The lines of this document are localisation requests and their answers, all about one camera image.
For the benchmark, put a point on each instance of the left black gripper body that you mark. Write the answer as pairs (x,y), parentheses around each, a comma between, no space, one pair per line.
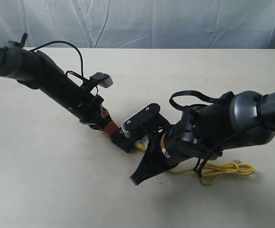
(95,115)

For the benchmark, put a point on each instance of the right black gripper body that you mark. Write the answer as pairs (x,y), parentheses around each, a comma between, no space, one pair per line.
(154,162)

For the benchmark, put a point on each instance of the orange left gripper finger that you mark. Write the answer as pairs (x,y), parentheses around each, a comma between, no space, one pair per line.
(107,125)

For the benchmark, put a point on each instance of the small black box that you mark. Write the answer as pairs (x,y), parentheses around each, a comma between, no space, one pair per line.
(126,144)

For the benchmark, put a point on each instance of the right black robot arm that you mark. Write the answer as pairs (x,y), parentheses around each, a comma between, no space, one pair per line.
(207,127)

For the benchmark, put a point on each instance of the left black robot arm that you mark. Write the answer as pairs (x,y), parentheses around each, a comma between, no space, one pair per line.
(36,70)

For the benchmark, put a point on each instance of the grey backdrop curtain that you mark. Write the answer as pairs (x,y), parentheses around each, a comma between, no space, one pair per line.
(140,23)

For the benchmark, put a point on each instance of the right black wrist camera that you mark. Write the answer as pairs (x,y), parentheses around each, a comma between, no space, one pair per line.
(147,121)

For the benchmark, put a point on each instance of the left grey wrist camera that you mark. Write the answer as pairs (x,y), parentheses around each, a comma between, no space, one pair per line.
(101,79)

